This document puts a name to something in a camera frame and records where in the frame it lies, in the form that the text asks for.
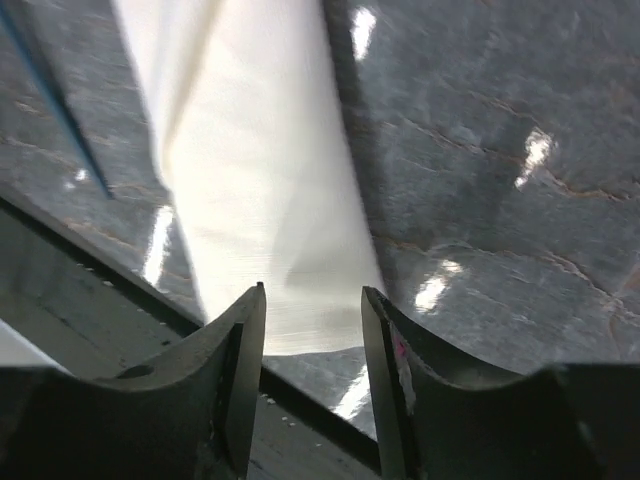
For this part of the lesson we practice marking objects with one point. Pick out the white cloth napkin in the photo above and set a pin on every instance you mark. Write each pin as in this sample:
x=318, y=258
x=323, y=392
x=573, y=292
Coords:
x=247, y=137

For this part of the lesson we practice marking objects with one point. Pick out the blue plastic spoon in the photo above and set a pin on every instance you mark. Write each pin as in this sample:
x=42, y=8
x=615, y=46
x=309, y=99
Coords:
x=55, y=100

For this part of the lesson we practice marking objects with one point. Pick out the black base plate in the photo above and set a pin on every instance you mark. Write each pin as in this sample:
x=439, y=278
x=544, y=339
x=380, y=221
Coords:
x=91, y=318

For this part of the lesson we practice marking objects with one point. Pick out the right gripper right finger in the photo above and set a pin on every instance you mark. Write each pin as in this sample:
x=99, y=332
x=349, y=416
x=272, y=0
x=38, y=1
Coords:
x=441, y=413

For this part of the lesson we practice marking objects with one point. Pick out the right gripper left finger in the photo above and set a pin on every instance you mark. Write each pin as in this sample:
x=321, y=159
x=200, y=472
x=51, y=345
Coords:
x=186, y=413

